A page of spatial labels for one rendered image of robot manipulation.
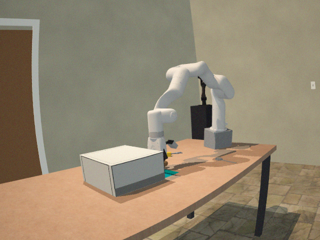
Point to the teal square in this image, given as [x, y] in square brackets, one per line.
[169, 173]

